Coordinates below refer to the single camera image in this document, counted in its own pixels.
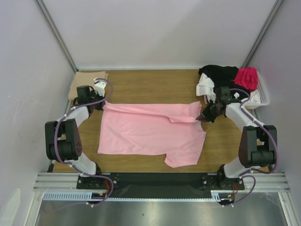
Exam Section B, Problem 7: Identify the pink t shirt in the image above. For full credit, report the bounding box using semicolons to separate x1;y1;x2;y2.
97;101;206;168

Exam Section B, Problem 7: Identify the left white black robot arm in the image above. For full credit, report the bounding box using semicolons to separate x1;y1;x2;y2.
45;85;105;190

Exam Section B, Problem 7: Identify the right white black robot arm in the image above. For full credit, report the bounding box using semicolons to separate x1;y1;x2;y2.
196;87;278;189

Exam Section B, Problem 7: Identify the white t shirt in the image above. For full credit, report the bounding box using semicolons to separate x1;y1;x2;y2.
196;73;261;108

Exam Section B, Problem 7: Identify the folded beige t shirt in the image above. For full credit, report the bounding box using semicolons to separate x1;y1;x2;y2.
68;71;109;101

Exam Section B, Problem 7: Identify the black t shirt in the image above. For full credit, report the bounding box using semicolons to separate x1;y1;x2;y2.
198;65;251;95

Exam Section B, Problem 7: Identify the crimson red t shirt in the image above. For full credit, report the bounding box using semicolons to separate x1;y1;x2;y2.
233;67;258;92

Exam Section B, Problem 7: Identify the white plastic laundry basket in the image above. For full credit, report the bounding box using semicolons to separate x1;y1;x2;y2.
245;72;270;110

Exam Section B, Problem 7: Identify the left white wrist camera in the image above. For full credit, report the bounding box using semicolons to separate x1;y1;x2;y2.
94;78;107;97

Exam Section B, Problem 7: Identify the grey slotted cable duct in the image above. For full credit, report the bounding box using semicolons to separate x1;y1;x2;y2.
43;191;233;202

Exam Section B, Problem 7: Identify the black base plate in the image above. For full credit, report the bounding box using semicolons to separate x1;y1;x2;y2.
76;172;245;199

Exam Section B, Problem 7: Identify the aluminium frame rail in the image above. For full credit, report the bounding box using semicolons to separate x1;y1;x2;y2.
33;172;290;193

